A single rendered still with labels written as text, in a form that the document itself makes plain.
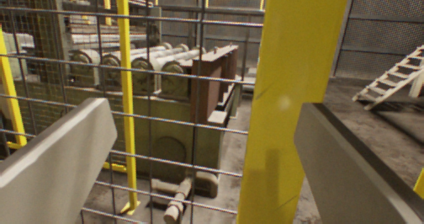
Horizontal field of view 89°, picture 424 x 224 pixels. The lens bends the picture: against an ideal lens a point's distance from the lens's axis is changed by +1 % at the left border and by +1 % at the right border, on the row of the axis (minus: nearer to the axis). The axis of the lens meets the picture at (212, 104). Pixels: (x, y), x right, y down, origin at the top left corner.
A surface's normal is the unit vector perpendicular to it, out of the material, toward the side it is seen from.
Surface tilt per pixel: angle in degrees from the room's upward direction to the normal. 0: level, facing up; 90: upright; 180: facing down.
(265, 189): 90
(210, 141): 90
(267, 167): 90
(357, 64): 90
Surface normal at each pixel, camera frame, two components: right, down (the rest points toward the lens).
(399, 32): -0.20, 0.30
